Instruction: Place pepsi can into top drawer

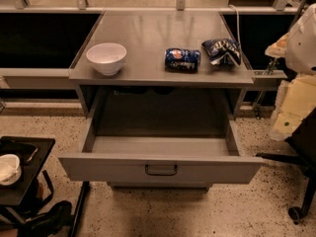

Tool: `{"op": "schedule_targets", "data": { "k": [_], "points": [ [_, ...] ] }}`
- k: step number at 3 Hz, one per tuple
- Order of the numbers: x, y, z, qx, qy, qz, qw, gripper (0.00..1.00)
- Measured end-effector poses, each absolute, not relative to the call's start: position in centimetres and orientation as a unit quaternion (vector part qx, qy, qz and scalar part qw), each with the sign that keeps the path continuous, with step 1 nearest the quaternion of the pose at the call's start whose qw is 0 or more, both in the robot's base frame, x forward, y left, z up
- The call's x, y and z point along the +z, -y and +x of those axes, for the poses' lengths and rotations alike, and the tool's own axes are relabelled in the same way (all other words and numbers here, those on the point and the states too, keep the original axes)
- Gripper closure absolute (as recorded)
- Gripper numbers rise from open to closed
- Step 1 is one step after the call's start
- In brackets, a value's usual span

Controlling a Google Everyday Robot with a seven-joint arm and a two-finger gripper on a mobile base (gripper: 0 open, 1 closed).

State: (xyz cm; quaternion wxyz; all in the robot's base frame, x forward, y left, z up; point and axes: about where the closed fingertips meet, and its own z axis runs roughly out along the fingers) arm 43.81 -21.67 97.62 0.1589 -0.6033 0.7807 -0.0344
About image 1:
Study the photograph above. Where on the grey cabinet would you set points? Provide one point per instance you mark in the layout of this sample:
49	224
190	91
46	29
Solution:
144	88

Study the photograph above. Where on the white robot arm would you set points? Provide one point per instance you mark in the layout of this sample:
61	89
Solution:
300	54

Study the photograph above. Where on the white bowl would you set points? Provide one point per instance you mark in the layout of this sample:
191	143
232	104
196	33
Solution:
107	58

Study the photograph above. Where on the blue chip bag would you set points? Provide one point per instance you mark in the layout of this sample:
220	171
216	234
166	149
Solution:
222	51

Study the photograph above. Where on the black bag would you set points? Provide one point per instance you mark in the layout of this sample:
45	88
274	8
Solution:
48	223

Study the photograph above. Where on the black side table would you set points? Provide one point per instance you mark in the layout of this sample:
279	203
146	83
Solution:
18	201

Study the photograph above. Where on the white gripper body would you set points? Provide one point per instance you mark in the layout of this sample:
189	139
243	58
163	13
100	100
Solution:
302	48

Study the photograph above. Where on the blue pepsi can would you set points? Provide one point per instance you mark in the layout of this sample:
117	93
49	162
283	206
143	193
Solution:
182	59

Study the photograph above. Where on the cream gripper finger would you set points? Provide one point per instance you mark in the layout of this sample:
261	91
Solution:
278	48

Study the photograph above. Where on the open grey top drawer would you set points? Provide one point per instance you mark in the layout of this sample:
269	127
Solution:
205	149

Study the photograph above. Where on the black drawer handle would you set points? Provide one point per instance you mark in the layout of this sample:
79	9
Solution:
160	170

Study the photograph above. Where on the white cup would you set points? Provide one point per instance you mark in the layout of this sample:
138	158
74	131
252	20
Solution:
10	169

